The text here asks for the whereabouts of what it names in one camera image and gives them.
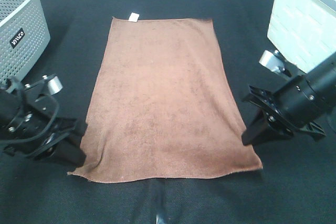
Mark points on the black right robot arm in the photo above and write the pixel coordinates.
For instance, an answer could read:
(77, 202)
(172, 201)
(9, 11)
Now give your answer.
(325, 71)

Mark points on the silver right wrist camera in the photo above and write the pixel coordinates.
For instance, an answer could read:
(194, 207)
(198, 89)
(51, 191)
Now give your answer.
(270, 60)

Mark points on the grey perforated basket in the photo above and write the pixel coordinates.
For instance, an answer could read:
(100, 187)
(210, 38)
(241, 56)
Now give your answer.
(24, 36)

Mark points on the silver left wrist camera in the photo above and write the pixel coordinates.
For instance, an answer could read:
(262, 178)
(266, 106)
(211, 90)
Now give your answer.
(52, 84)

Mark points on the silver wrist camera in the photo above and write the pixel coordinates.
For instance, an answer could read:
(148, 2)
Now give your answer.
(52, 84)
(270, 60)

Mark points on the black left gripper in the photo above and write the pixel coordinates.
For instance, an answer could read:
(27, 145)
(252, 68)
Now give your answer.
(31, 125)

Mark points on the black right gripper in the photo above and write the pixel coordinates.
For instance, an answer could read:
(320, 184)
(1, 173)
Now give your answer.
(291, 109)

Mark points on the brown towel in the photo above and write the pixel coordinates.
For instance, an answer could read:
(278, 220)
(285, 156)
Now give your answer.
(162, 107)

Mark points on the black table cloth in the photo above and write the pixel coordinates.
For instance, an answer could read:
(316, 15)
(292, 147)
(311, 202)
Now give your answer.
(296, 184)

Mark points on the white plastic basket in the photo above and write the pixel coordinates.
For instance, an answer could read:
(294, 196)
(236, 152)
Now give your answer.
(303, 31)

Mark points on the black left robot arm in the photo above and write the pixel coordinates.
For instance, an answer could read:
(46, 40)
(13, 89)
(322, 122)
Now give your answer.
(32, 127)

